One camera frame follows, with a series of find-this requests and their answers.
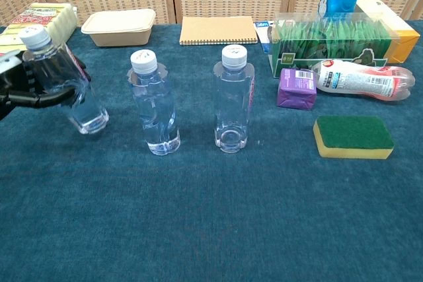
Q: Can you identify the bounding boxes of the white blue toothpaste box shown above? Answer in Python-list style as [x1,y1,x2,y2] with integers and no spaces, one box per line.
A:
[253,20,275,53]

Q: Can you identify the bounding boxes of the pink labelled drink bottle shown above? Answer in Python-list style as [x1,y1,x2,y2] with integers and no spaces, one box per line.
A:
[312,59,416,101]

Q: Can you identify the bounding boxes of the yellow white carton box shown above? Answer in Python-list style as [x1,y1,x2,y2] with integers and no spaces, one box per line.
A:
[355,0,421,64]

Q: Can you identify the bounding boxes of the purple wrapped pack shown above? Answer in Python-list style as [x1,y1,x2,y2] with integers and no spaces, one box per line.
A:
[276,67,318,111]

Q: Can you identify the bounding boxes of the yellow green scouring sponge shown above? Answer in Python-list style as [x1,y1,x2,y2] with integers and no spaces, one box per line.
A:
[313,116,395,160]

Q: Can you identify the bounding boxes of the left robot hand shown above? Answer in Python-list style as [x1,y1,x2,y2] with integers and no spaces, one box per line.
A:
[0,49,92,121]

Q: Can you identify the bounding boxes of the teal table cloth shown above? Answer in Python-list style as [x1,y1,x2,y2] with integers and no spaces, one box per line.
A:
[0,19,423,282]

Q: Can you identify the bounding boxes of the clear box green tea sachets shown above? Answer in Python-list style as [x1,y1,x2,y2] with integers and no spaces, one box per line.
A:
[268,12,403,79]

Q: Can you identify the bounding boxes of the clear water bottle white cap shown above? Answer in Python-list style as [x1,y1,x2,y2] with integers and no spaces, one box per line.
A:
[128,49,181,157]
[19,26,110,135]
[212,45,256,154]

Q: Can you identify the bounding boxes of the kraft lunch box with lid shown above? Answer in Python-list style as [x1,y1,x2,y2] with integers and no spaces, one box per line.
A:
[81,8,157,48]

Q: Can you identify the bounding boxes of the kraft spiral notebook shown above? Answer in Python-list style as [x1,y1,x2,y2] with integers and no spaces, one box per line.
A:
[179,16,258,47]

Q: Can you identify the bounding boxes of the cream foam sponge package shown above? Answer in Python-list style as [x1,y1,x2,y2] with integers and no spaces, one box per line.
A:
[0,2,79,55]

